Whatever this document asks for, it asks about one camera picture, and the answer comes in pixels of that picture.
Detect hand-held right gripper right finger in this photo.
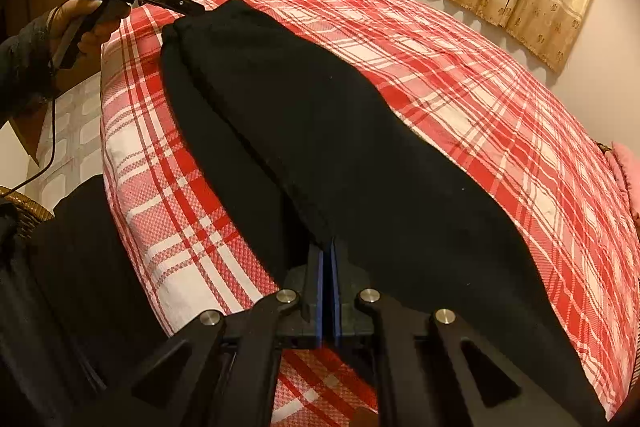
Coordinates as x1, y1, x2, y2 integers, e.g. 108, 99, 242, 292
326, 239, 608, 427

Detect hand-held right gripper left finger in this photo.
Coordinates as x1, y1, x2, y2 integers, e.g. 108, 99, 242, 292
75, 247, 326, 427

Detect black pants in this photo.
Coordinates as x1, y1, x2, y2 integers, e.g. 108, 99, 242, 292
160, 0, 609, 427

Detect person's left hand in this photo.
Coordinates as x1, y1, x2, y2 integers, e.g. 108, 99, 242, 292
48, 0, 121, 58

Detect wicker chair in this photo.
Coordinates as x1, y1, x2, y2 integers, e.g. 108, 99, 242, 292
0, 185, 55, 222

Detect red plaid bed blanket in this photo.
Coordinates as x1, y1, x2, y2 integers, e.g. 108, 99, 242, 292
100, 0, 640, 424

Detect person's black clothing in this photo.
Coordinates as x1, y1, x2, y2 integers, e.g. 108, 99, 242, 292
0, 174, 173, 427

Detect pink pillow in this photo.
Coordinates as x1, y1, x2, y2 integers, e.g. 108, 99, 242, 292
610, 142, 640, 210

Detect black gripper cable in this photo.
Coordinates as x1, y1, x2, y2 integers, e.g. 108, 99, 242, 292
7, 4, 63, 195

